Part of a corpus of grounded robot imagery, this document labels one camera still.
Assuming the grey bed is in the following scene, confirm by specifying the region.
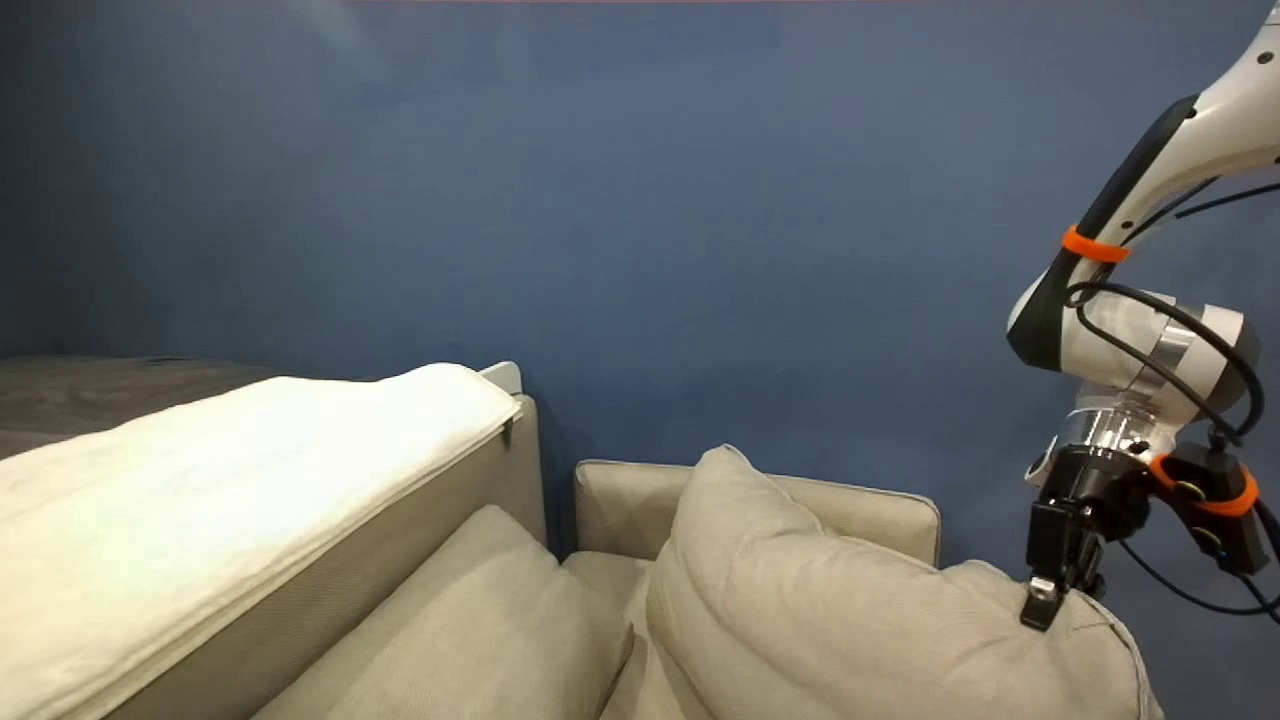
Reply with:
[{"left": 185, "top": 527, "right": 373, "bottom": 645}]
[{"left": 0, "top": 352, "right": 431, "bottom": 463}]

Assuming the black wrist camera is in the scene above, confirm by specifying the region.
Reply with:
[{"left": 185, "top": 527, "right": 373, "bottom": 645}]
[{"left": 1151, "top": 454, "right": 1273, "bottom": 579}]

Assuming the white folded blanket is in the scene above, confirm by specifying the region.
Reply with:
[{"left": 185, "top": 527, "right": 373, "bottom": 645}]
[{"left": 0, "top": 359, "right": 524, "bottom": 720}]

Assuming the grey fabric sofa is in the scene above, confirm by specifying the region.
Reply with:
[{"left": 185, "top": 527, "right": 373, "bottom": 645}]
[{"left": 106, "top": 384, "right": 944, "bottom": 720}]

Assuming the grey square pillow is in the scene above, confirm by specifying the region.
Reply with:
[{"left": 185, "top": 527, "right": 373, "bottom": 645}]
[{"left": 637, "top": 439, "right": 1164, "bottom": 720}]

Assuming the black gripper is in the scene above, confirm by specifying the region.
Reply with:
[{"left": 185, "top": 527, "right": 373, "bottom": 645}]
[{"left": 1017, "top": 444, "right": 1162, "bottom": 637}]

